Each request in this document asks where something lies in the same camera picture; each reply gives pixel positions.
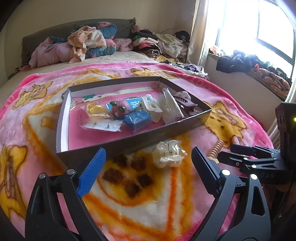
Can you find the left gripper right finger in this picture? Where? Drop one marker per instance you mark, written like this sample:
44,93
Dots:
251,219

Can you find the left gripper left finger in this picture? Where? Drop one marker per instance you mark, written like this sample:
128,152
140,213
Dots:
44,218

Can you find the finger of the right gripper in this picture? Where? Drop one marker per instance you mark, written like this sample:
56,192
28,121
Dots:
261,164
255,151

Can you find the peach spiral hair clip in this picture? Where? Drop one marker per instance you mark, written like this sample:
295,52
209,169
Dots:
215,150

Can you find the cream pearl hair claw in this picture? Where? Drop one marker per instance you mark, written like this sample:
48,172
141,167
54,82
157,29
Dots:
168,154

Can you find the clear plastic packet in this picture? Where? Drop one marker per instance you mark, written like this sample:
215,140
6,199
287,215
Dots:
171,110

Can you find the orange black patterned cloth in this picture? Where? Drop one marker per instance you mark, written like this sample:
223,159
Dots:
273,82

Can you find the black cloth on sill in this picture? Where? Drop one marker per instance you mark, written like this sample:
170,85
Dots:
238,62

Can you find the floral fabric scrunchie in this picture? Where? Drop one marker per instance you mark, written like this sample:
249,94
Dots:
185,97

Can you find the clear earring packet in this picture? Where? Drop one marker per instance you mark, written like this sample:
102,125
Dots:
102,124

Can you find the white bag of clothes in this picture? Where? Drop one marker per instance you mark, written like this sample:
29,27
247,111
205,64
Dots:
191,69

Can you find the dark cardboard tray box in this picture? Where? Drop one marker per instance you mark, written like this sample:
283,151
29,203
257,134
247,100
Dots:
123,115

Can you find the white bow hair clip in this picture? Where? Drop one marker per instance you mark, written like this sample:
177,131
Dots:
150,105

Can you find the yellow item in bag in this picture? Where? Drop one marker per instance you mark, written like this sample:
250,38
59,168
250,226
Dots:
96,111

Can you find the blue small box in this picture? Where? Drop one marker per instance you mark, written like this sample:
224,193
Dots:
137,119

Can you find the cream curtain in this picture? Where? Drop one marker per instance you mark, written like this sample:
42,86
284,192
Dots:
203,32

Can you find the blue printed card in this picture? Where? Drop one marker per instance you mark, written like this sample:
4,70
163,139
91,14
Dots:
128,104

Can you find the pile of clothes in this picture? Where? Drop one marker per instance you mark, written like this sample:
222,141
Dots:
160,47

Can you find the beige bed sheet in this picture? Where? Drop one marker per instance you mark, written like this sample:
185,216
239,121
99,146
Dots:
74,63

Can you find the pink bedding bundle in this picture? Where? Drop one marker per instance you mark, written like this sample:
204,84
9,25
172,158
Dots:
48,53

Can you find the orange floral cloth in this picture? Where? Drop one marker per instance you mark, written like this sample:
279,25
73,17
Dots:
84,39

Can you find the dark green headboard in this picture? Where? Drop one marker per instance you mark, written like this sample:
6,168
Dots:
31,42

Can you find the dark teal floral pillow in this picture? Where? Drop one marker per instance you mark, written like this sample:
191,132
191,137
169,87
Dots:
108,30

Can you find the window frame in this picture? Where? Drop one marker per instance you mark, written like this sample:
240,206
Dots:
260,28

